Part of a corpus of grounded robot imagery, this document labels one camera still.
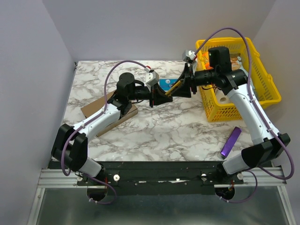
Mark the purple white box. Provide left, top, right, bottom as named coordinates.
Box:
left=219, top=127, right=242, bottom=159

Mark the yellow utility knife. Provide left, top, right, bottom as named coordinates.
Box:
left=165, top=80, right=182, bottom=96

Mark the yellow plastic basket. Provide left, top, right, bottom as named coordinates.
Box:
left=197, top=37, right=281, bottom=122

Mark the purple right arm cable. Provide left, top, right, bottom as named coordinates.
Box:
left=192, top=27, right=295, bottom=203

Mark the orange snack box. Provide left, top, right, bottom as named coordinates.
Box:
left=202, top=52, right=212, bottom=70

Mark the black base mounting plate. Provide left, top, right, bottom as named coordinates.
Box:
left=48, top=160, right=274, bottom=196

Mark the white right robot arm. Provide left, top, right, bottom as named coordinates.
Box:
left=172, top=46, right=290, bottom=184

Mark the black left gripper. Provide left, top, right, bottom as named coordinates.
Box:
left=128, top=82, right=173, bottom=108

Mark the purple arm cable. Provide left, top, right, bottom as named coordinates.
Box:
left=192, top=27, right=295, bottom=203
left=60, top=60, right=152, bottom=205

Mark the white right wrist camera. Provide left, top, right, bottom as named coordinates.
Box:
left=182, top=50, right=197, bottom=64

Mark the blue razor box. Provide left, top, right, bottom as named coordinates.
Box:
left=159, top=78, right=177, bottom=92

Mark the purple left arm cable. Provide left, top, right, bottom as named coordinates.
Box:
left=60, top=60, right=152, bottom=205

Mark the light blue chips bag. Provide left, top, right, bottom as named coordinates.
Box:
left=230, top=53, right=257, bottom=98

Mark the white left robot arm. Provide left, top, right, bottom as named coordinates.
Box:
left=51, top=70, right=173, bottom=185

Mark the aluminium rail frame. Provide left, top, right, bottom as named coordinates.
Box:
left=25, top=117, right=296, bottom=225

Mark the brown cardboard express box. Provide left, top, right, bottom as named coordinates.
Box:
left=80, top=90, right=138, bottom=137

